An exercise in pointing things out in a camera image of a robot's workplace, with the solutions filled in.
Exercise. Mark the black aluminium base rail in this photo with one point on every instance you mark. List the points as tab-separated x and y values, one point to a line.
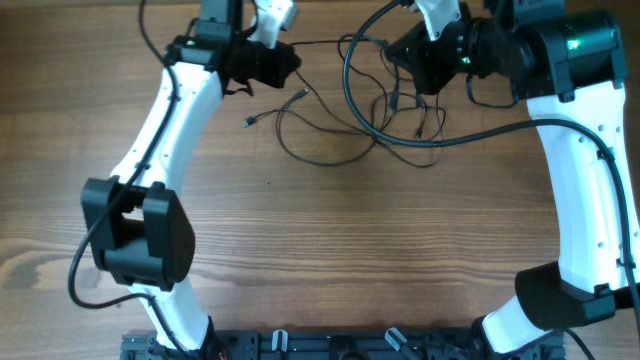
448	343

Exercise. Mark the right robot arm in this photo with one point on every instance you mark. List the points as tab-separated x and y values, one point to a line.
570	71

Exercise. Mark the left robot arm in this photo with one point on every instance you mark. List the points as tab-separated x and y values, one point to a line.
137	229

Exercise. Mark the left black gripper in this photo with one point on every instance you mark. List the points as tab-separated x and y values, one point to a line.
288	62

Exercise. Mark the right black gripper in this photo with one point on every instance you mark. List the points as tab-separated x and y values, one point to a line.
431	62

